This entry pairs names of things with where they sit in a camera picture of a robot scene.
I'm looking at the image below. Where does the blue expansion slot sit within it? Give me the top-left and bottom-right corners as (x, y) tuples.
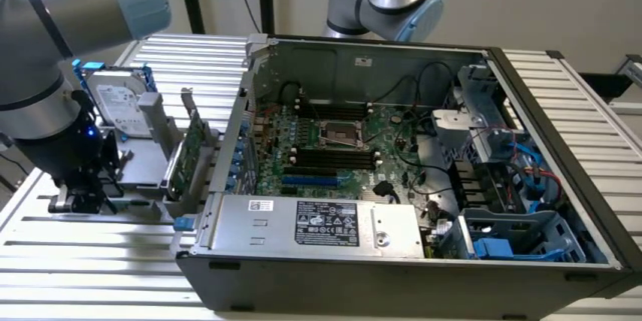
(281, 175), (339, 187)

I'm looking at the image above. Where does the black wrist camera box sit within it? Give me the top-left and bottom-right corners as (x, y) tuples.
(68, 89), (102, 138)

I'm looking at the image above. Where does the green graphics card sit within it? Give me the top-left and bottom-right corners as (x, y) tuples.
(162, 87), (211, 202)

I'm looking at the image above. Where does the red disk wire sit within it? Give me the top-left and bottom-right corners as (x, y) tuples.
(530, 169), (562, 196)

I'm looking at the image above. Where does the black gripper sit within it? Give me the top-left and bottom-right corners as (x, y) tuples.
(14, 120), (126, 215)

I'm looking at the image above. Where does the grey disk bay blue latch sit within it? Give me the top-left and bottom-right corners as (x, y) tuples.
(457, 207), (589, 262)

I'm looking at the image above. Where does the blue power supply latch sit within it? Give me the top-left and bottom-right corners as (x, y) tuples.
(173, 214), (197, 232)

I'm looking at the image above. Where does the blue disk wire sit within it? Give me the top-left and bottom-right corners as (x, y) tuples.
(505, 135), (548, 213)

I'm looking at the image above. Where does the silver power supply unit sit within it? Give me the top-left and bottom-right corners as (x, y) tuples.
(206, 194), (423, 260)

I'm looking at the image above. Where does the black RAM slot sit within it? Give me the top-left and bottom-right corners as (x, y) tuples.
(299, 106), (371, 113)
(293, 147), (378, 156)
(299, 110), (371, 117)
(293, 153), (378, 161)
(299, 101), (371, 108)
(291, 158), (378, 166)

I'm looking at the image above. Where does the metal CPU socket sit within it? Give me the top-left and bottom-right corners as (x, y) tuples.
(315, 119), (369, 150)

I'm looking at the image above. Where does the grey parts rack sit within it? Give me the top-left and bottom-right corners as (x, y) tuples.
(98, 87), (229, 225)

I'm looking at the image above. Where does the short looped black cable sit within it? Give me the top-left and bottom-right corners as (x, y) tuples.
(277, 80), (303, 103)

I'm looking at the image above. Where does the grey fan shroud bracket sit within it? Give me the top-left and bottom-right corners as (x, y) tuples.
(430, 108), (489, 138)

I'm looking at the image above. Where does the long arched black cable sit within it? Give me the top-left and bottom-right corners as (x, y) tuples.
(399, 61), (458, 108)

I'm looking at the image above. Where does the green motherboard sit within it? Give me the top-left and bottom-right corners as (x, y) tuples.
(245, 101), (429, 207)

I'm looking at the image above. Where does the black open PC case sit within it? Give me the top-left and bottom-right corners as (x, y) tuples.
(169, 32), (642, 313)

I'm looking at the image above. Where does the tall grey disk bay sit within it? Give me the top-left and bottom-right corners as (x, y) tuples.
(453, 64), (529, 166)

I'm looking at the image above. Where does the aluminium profile rail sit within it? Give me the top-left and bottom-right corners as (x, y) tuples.
(608, 53), (642, 112)

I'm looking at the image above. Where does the silver hard disk blue bracket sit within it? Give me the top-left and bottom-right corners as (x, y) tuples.
(71, 59), (159, 140)

